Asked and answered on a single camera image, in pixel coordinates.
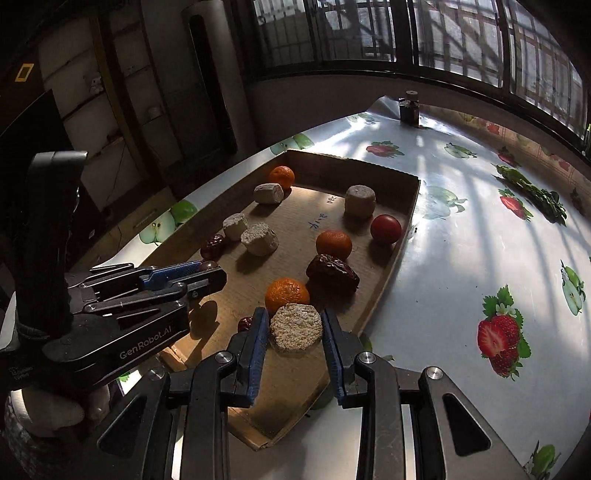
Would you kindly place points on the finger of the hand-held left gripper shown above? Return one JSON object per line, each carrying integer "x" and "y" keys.
{"x": 171, "y": 273}
{"x": 198, "y": 284}

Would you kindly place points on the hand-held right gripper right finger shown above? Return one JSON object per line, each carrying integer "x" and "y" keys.
{"x": 332, "y": 355}

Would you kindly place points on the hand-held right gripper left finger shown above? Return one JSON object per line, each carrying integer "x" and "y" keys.
{"x": 258, "y": 350}

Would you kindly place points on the red jujube date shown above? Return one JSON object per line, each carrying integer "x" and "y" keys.
{"x": 245, "y": 324}
{"x": 212, "y": 247}
{"x": 209, "y": 265}

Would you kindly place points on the round rice cake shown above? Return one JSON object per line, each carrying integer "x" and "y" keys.
{"x": 295, "y": 327}

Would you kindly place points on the orange tangerine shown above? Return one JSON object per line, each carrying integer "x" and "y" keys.
{"x": 286, "y": 294}
{"x": 282, "y": 177}
{"x": 334, "y": 244}

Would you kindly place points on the beige cake piece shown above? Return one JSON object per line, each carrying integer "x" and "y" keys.
{"x": 268, "y": 194}
{"x": 234, "y": 226}
{"x": 259, "y": 239}
{"x": 360, "y": 201}

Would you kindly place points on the large dark brown date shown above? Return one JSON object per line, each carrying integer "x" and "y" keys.
{"x": 332, "y": 273}

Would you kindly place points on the brown cardboard tray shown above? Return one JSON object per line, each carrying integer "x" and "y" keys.
{"x": 286, "y": 221}

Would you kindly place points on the beige cake piece top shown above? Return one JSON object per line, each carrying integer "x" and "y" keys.
{"x": 268, "y": 194}

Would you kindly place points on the person's left forearm patterned sleeve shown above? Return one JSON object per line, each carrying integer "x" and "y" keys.
{"x": 23, "y": 447}

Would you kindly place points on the person's left hand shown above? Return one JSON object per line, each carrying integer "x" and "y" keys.
{"x": 60, "y": 410}

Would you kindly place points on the dark flat screen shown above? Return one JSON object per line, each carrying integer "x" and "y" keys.
{"x": 27, "y": 124}

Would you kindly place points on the fruit print tablecloth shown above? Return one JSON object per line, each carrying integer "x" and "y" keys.
{"x": 461, "y": 277}

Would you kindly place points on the white standing air conditioner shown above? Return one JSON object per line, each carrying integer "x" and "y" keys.
{"x": 210, "y": 74}

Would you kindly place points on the dark bottle with cork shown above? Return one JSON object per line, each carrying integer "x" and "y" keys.
{"x": 409, "y": 108}

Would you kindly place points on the green leafy vegetable bunch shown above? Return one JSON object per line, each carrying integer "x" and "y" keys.
{"x": 535, "y": 194}

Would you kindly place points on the window with metal bars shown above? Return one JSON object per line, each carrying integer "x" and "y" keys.
{"x": 415, "y": 37}

